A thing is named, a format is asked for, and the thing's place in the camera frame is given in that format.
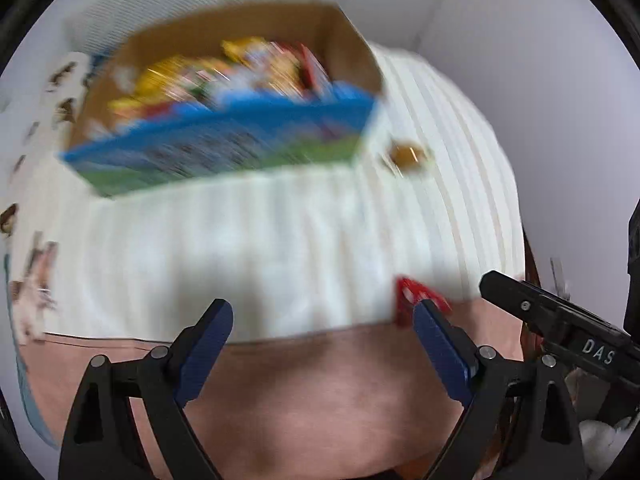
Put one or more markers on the white striped blanket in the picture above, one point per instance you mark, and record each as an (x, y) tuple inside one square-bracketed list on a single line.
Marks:
[(275, 250)]

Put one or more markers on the pile of snack packets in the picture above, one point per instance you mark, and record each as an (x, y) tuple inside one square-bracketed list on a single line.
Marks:
[(240, 70)]

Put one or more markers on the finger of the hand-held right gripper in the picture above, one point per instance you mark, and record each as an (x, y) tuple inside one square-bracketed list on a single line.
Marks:
[(520, 302)]

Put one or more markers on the animal print sheet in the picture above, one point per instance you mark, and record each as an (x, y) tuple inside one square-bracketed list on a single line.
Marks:
[(40, 270)]

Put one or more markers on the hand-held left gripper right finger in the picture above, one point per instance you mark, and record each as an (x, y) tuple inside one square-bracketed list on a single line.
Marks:
[(440, 350)]

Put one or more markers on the blue and green cardboard box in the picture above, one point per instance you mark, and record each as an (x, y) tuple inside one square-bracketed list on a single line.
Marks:
[(225, 145)]

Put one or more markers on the pink blanket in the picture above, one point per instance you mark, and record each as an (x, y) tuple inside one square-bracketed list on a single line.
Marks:
[(310, 400)]

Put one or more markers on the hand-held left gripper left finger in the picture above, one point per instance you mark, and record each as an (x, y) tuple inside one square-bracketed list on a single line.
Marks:
[(205, 350)]

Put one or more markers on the white fluffy cloth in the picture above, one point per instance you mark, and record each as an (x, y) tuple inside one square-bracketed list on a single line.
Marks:
[(600, 442)]

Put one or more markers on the small red snack packet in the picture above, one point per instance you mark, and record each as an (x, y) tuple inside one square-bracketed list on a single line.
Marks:
[(407, 292)]

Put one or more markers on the brown wrapped candy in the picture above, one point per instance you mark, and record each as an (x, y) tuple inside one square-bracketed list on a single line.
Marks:
[(406, 155)]

